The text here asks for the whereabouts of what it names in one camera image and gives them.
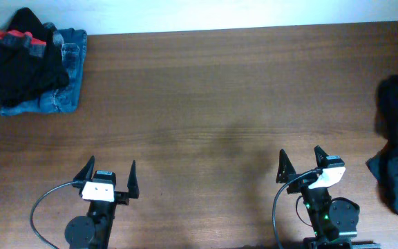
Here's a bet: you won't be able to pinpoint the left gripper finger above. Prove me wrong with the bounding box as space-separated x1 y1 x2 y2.
73 156 95 181
127 160 140 199

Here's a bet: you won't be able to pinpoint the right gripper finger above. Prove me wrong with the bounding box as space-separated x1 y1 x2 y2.
314 145 329 168
276 149 296 183

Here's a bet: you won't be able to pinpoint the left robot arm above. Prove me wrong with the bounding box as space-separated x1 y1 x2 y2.
64 156 140 249

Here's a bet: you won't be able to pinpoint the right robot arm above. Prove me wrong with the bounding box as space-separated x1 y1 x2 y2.
272 145 381 249

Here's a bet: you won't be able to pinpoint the black garment with red trim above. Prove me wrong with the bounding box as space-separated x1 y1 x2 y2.
0 8 70 107

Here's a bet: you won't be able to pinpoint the folded blue denim jeans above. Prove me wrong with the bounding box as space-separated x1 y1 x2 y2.
0 28 88 116

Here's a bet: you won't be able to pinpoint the right black cable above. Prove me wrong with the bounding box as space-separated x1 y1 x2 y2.
272 167 324 249

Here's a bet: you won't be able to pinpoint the black cable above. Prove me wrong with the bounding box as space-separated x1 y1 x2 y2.
272 167 324 249
29 180 82 249

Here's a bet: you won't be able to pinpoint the left black cable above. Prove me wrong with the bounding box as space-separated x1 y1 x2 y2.
29 180 82 249

